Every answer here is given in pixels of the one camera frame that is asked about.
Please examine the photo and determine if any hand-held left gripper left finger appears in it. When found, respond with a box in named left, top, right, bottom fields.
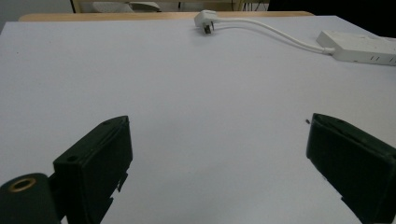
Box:
left=51, top=115, right=134, bottom=224

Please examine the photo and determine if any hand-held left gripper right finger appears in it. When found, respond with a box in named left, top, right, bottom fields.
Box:
left=305, top=112, right=396, bottom=224

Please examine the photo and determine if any white power strip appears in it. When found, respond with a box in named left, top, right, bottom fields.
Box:
left=316, top=30, right=396, bottom=67

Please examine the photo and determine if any wooden table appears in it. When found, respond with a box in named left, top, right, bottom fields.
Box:
left=18, top=10, right=316, bottom=22

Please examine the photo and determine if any white chair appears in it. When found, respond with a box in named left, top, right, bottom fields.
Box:
left=92, top=1, right=163, bottom=13

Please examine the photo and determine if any white power plug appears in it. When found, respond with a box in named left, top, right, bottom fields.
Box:
left=193, top=9, right=219, bottom=35

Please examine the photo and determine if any white power cable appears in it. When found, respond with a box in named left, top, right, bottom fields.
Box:
left=214, top=17, right=336, bottom=56

